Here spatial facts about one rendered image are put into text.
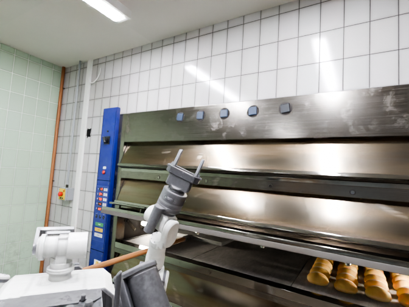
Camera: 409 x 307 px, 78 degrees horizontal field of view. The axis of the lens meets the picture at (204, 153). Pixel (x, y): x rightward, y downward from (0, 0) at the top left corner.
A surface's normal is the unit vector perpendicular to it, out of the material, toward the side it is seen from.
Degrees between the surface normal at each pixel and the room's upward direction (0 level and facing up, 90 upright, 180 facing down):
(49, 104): 90
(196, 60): 90
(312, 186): 90
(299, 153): 70
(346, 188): 90
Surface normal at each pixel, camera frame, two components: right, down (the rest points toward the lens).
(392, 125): -0.51, -0.11
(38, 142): 0.85, 0.01
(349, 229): -0.47, -0.43
